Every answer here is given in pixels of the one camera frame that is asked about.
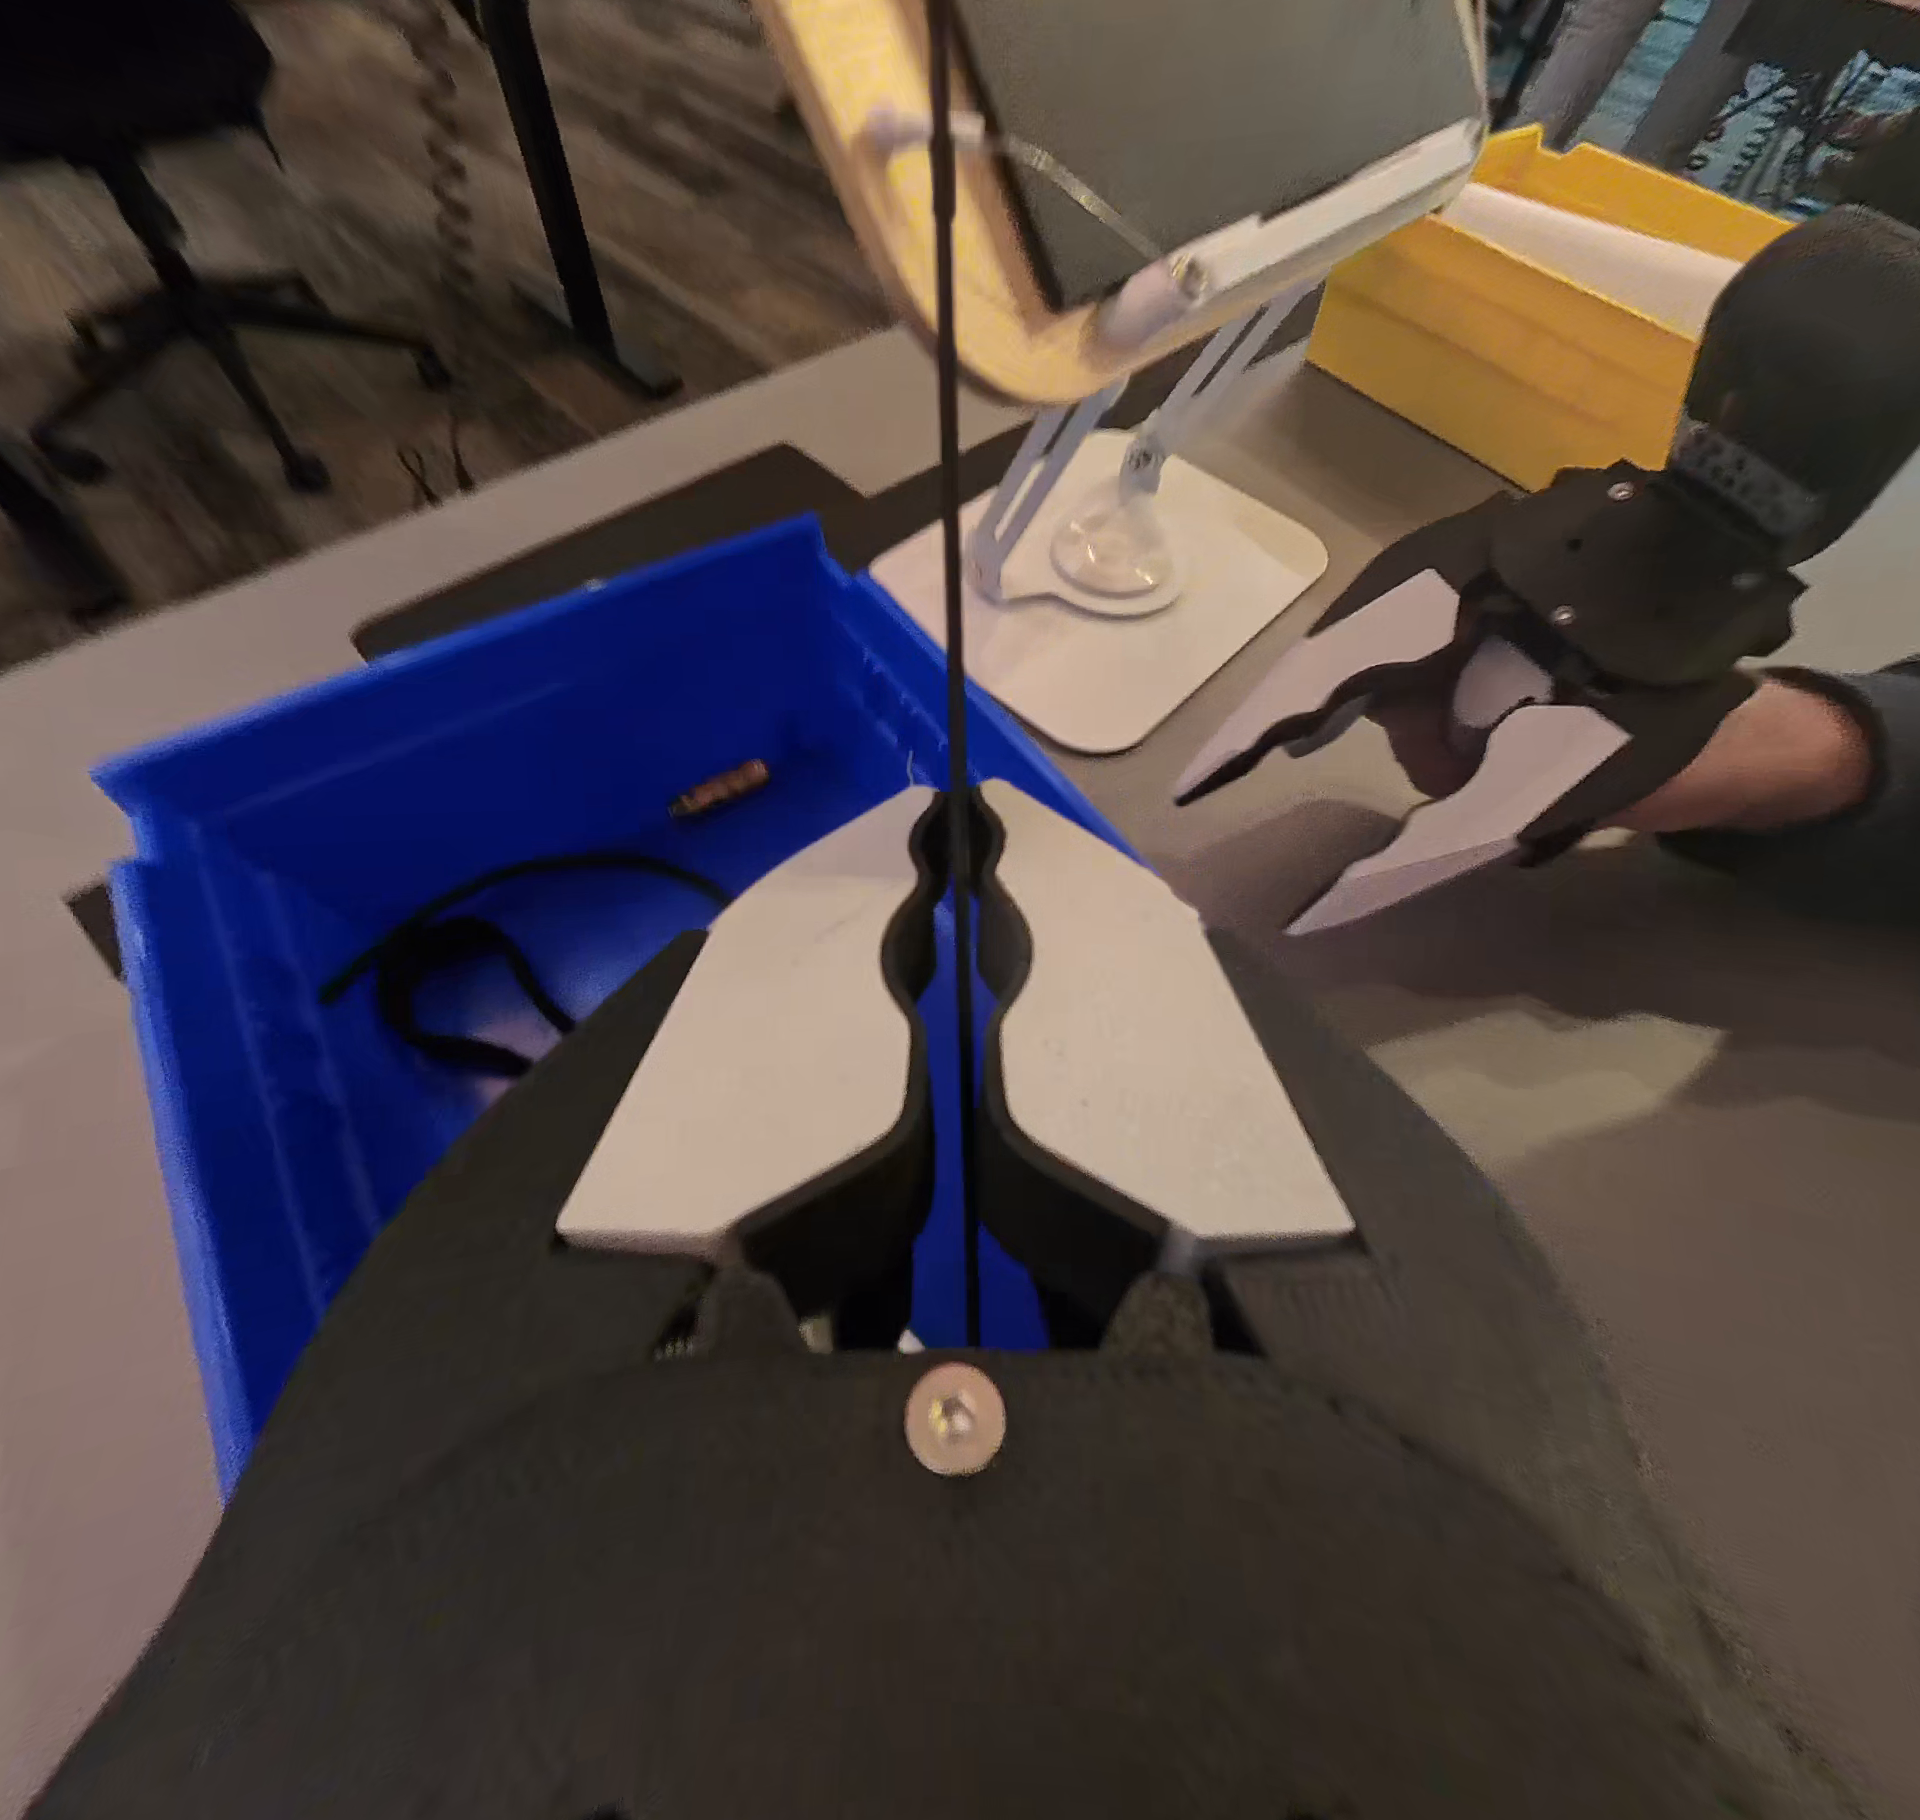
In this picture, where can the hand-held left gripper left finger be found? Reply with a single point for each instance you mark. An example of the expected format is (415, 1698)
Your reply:
(736, 1101)

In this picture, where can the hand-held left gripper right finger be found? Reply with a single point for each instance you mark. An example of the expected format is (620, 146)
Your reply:
(1187, 1101)

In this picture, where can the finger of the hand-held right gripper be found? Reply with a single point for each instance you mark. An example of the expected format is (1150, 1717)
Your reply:
(1486, 817)
(1350, 665)

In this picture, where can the yellow plastic bin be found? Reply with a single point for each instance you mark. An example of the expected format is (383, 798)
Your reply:
(1501, 380)

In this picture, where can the white bottle with black cap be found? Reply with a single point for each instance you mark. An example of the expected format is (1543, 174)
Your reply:
(1592, 254)

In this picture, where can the blue plastic bin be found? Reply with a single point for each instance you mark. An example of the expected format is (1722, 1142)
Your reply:
(271, 1101)

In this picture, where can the person's right forearm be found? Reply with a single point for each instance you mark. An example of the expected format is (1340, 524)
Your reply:
(1897, 786)

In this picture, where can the person's right hand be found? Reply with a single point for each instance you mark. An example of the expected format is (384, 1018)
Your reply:
(1802, 756)

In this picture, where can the copper coloured small part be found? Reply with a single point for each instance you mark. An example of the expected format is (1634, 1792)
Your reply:
(721, 786)

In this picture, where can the black table leg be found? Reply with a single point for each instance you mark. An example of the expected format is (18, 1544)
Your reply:
(527, 111)

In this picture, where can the black office chair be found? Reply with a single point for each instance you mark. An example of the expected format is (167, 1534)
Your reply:
(152, 81)

